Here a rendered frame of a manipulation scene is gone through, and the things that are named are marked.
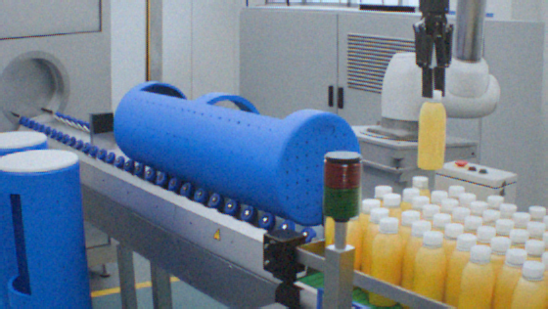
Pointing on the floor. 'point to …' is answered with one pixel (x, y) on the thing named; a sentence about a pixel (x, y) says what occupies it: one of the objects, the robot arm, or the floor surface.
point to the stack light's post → (339, 278)
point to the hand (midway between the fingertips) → (433, 82)
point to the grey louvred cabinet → (296, 59)
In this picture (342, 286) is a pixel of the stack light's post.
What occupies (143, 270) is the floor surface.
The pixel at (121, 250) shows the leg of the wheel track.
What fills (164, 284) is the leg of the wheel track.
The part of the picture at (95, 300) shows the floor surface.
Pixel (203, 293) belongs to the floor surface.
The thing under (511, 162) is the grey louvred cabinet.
